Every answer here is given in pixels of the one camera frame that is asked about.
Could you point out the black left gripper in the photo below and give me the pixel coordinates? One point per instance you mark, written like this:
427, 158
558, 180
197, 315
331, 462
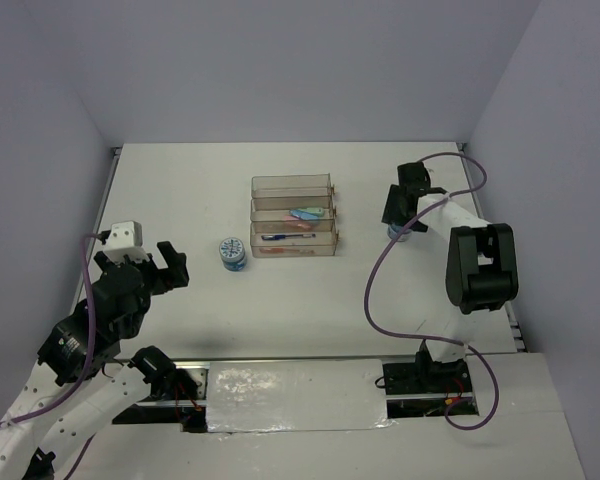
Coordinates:
175, 274

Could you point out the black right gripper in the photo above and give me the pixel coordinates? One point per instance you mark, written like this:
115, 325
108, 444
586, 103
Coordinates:
393, 212

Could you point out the blue jar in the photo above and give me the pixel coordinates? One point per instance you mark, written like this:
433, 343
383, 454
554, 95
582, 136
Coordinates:
397, 233
232, 253

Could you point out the green correction tape case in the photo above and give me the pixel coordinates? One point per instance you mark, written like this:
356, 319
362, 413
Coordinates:
316, 211

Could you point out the blue correction tape case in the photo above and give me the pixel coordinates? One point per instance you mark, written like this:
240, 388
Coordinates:
303, 216

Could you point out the red pen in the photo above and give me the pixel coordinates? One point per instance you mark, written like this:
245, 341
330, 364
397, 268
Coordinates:
286, 251

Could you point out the blue pen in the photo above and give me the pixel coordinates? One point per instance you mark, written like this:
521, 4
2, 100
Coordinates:
281, 237

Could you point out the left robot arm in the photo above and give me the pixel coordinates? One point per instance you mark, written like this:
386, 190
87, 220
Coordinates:
46, 423

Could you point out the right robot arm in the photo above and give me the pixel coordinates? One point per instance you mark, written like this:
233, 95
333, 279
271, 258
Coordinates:
481, 267

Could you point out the clear tiered organizer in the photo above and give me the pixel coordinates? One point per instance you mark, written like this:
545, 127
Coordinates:
272, 197

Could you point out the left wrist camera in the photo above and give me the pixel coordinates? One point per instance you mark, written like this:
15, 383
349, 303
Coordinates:
125, 243

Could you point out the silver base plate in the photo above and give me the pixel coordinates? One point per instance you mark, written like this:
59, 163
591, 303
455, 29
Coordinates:
304, 396

